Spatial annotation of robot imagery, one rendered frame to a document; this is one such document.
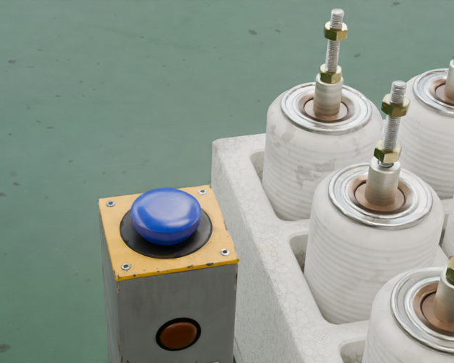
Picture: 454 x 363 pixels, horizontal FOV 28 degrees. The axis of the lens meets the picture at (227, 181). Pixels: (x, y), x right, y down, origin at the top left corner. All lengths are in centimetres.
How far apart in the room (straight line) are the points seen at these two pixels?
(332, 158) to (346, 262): 11
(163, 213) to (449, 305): 18
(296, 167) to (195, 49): 63
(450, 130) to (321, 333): 21
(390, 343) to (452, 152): 25
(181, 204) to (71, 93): 74
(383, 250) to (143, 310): 19
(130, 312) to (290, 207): 28
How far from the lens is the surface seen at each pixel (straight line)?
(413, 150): 78
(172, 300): 51
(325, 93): 73
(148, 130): 116
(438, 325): 58
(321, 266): 67
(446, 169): 78
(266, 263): 70
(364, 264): 64
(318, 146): 72
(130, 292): 50
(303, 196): 75
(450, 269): 56
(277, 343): 70
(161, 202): 52
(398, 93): 61
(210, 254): 51
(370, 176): 65
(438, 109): 77
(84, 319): 91
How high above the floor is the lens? 65
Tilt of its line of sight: 38 degrees down
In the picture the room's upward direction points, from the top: 2 degrees clockwise
